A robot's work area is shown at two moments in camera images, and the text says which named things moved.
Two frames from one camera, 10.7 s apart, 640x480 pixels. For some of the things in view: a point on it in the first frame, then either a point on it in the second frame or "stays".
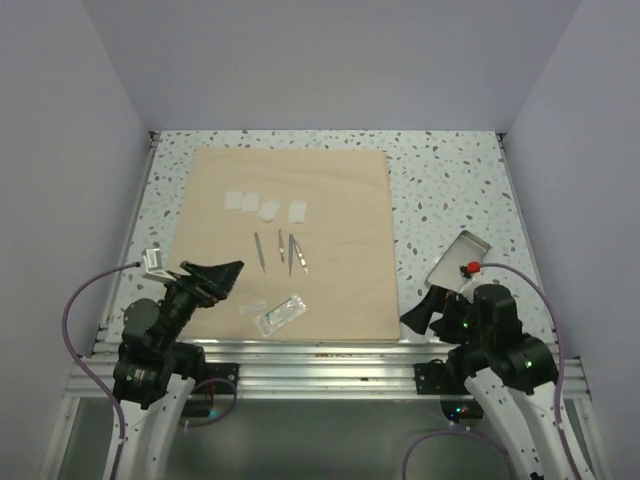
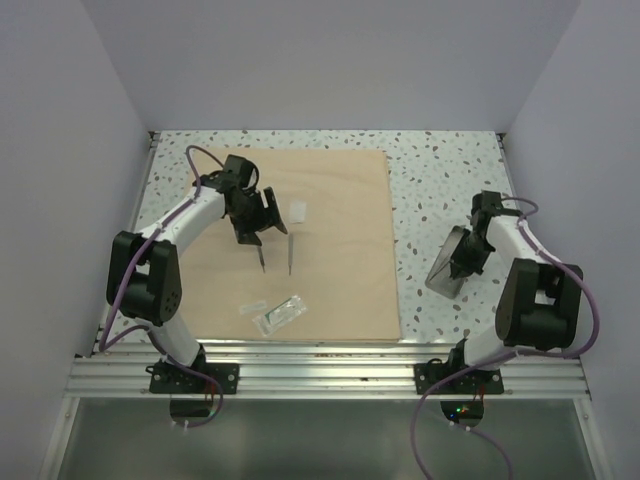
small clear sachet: [254, 307] stays
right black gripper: [440, 300] to [461, 266]
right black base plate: [434, 378] stays
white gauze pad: [297, 211] stays
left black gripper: [209, 283] to [267, 217]
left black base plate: [213, 378] stays
